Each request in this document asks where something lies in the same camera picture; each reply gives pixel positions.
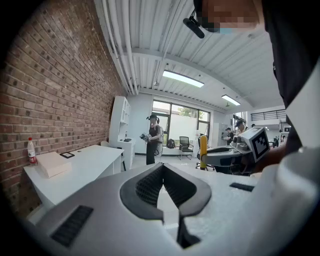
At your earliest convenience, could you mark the white bottle red cap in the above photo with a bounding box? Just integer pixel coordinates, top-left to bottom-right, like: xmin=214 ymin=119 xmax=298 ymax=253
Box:
xmin=26 ymin=137 xmax=38 ymax=166

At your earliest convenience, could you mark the black balcony railing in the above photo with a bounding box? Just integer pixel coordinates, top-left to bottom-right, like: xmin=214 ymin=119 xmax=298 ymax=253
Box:
xmin=250 ymin=109 xmax=287 ymax=122

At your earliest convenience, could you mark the black mesh chair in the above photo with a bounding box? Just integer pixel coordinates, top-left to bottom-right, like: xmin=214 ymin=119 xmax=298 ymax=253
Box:
xmin=178 ymin=136 xmax=195 ymax=161

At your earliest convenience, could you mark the large glass window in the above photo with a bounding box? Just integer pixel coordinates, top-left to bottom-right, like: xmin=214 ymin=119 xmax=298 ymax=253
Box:
xmin=151 ymin=99 xmax=211 ymax=151

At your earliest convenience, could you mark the white ceiling pipe bundle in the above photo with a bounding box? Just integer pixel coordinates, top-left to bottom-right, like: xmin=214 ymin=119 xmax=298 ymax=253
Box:
xmin=101 ymin=0 xmax=140 ymax=96

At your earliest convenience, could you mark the white shelf cabinet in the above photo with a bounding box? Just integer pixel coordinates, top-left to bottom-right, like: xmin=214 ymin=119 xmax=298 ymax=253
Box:
xmin=107 ymin=96 xmax=136 ymax=171

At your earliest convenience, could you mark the white ceiling light panel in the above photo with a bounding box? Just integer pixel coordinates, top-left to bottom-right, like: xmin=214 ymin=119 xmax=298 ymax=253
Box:
xmin=162 ymin=69 xmax=205 ymax=88
xmin=221 ymin=94 xmax=241 ymax=106

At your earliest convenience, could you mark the person's right forearm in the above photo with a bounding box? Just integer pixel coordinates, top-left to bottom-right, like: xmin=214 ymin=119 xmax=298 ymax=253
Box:
xmin=252 ymin=144 xmax=288 ymax=175

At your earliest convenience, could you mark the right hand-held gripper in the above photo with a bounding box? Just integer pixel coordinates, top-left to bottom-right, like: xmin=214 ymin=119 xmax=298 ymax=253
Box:
xmin=201 ymin=126 xmax=272 ymax=168

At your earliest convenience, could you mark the flat white box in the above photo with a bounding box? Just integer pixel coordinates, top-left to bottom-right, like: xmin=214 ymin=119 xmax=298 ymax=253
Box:
xmin=34 ymin=151 xmax=73 ymax=179

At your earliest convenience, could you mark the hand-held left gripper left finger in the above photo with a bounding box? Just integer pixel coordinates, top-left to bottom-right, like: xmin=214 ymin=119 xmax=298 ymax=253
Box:
xmin=24 ymin=162 xmax=181 ymax=256

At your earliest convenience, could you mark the person's head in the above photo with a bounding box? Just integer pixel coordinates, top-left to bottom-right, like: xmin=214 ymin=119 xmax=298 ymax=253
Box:
xmin=193 ymin=0 xmax=266 ymax=35

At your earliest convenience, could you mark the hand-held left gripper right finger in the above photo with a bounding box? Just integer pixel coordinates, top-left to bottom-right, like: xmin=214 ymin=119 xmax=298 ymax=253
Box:
xmin=162 ymin=162 xmax=263 ymax=256

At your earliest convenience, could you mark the person's black shirt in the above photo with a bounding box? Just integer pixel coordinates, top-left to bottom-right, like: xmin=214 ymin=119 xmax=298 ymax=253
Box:
xmin=261 ymin=0 xmax=320 ymax=156

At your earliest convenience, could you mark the white desk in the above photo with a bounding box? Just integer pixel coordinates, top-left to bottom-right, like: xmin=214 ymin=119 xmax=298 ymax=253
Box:
xmin=23 ymin=144 xmax=125 ymax=211

